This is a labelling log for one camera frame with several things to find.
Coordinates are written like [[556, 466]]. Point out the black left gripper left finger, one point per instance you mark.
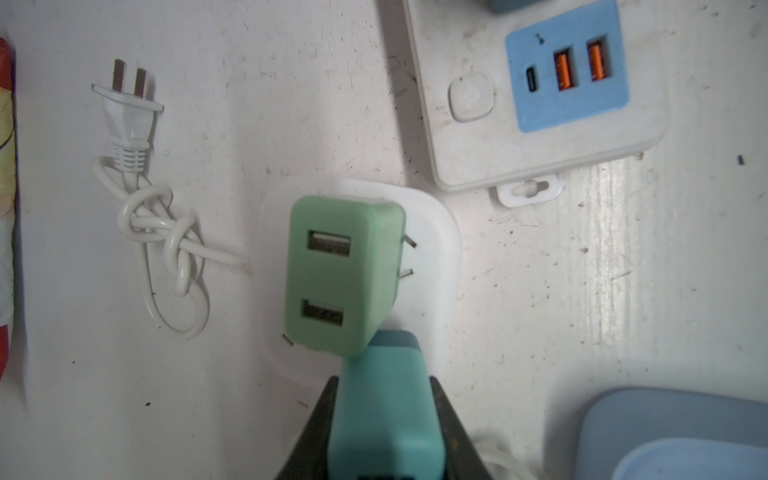
[[308, 458]]

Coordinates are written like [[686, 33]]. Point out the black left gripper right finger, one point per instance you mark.
[[462, 461]]

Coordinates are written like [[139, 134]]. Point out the blue charger plug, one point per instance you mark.
[[385, 423]]

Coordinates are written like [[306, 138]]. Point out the green charger plug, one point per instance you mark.
[[343, 269]]

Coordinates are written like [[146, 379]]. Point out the long white pastel power strip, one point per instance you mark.
[[510, 101]]

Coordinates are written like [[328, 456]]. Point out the teal charger plug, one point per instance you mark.
[[509, 6]]

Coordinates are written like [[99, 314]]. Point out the blue square power strip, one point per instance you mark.
[[642, 433]]

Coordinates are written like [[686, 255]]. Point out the red white chips bag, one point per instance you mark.
[[8, 201]]

